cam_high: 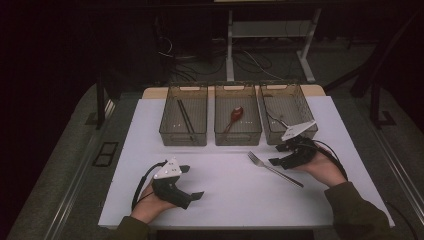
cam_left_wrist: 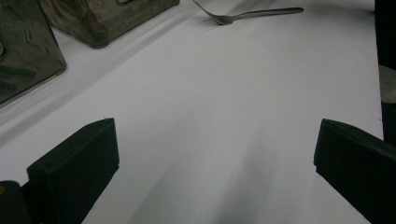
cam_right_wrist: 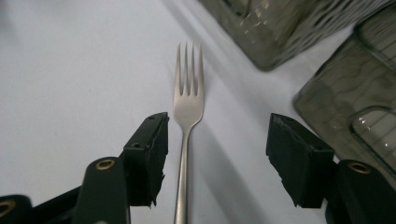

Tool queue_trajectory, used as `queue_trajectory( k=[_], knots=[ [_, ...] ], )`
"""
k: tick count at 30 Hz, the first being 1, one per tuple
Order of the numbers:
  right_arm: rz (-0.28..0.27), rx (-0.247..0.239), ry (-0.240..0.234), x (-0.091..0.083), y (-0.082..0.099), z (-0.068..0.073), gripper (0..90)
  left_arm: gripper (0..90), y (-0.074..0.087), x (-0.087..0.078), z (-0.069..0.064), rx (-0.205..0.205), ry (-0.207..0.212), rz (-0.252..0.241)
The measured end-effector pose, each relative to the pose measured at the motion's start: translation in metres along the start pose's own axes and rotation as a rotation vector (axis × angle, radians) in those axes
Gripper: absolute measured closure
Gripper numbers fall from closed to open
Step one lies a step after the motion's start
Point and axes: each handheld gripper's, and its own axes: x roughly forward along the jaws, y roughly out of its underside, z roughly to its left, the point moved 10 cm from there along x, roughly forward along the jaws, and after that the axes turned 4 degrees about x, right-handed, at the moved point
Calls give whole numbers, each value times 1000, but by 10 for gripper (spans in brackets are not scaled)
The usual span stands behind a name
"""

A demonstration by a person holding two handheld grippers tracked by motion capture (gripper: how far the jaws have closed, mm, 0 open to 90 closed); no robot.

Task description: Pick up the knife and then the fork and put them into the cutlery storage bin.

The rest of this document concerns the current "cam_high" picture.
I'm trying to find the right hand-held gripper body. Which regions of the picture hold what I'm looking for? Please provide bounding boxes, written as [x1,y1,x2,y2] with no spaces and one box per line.
[275,119,318,171]

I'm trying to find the transparent grey plastic bin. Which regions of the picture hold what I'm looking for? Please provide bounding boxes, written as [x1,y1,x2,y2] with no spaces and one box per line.
[257,80,319,146]
[158,82,210,147]
[213,81,264,147]

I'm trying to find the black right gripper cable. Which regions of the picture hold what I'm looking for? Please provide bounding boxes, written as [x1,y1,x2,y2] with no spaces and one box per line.
[312,139,350,182]

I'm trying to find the white metal desk frame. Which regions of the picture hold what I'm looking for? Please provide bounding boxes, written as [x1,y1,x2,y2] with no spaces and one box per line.
[225,7,323,84]

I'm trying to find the person's left hand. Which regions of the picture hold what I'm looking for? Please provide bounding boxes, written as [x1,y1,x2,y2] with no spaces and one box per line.
[130,181,178,225]

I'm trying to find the person's right hand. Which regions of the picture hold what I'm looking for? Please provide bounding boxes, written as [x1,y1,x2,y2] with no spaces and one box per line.
[292,146,348,188]

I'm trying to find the black floor cable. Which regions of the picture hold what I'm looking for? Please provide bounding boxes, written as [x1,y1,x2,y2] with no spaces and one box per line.
[384,199,419,240]

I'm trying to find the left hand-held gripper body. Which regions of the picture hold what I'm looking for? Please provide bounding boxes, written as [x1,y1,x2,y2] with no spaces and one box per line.
[151,157,195,211]

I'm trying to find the tangle of floor cables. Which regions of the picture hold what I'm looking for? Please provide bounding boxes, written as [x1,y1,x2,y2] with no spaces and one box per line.
[155,34,288,83]

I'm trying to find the silver metal fork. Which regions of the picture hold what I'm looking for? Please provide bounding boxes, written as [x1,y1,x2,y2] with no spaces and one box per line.
[246,150,305,189]

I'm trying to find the black chopstick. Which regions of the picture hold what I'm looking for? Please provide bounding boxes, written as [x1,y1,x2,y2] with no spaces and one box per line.
[179,99,197,141]
[176,99,193,137]

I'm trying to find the black metal stand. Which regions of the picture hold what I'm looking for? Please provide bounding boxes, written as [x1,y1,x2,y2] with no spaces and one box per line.
[367,79,398,131]
[84,79,116,131]

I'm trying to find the metal floor rail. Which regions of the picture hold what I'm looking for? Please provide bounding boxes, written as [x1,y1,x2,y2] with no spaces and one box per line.
[371,125,424,219]
[42,99,118,240]

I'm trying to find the white table cover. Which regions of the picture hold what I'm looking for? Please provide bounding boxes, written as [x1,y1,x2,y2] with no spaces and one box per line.
[97,95,396,231]

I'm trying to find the brown wooden spoon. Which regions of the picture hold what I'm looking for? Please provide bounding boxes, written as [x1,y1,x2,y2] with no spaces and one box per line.
[221,105,245,135]

